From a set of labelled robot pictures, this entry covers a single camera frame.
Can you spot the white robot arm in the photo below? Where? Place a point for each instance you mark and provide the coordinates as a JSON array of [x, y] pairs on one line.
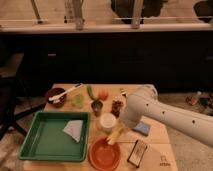
[[144, 102]]

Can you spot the red plastic bowl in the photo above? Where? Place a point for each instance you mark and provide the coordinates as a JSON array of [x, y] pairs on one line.
[[104, 157]]

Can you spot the white round container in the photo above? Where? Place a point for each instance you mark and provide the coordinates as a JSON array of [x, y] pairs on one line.
[[107, 121]]

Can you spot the black office chair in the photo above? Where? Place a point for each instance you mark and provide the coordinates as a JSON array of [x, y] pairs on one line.
[[8, 117]]

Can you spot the small metal cup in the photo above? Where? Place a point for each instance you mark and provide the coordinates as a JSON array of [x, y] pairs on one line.
[[97, 107]]

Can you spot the orange fruit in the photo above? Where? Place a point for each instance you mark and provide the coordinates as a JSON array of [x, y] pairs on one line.
[[103, 94]]

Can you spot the green plastic tray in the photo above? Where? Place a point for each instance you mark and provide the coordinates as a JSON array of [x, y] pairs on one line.
[[46, 140]]

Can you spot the black and white box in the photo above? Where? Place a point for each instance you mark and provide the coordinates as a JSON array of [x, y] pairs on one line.
[[137, 153]]

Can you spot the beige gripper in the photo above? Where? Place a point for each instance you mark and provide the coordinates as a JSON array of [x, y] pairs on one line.
[[121, 128]]

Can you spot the green cucumber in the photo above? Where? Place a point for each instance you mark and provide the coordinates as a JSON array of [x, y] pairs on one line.
[[90, 93]]

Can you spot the white folded cloth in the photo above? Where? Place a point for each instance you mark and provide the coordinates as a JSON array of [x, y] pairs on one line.
[[74, 128]]

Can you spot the dark red grape bunch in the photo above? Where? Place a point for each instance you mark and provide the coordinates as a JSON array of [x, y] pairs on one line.
[[116, 107]]

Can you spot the yellow banana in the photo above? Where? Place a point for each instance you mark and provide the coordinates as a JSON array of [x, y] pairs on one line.
[[112, 138]]

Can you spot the blue sponge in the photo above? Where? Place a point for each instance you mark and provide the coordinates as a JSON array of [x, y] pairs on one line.
[[142, 128]]

